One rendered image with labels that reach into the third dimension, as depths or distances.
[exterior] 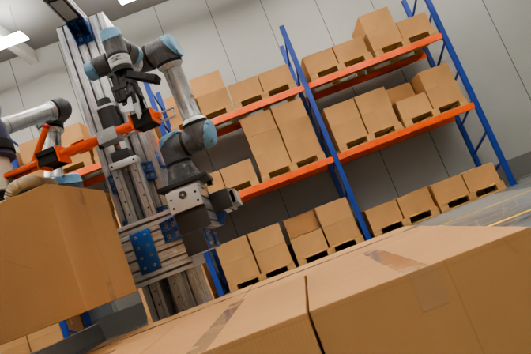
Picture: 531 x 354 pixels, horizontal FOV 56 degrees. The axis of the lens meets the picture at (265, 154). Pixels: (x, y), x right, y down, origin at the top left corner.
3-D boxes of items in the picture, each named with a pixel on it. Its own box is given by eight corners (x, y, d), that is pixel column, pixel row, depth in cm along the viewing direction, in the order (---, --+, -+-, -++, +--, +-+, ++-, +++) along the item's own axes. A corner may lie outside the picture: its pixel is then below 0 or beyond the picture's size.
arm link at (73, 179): (69, 199, 214) (60, 170, 216) (54, 209, 222) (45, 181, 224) (93, 195, 224) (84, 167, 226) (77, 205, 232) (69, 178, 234)
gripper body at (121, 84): (124, 108, 176) (114, 77, 178) (146, 99, 175) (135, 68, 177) (115, 103, 168) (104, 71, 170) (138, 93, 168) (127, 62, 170)
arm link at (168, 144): (172, 167, 231) (163, 141, 233) (197, 156, 228) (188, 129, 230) (160, 167, 219) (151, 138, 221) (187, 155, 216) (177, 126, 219)
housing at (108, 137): (98, 144, 167) (94, 133, 168) (107, 148, 174) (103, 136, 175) (117, 137, 167) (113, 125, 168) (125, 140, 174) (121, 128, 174)
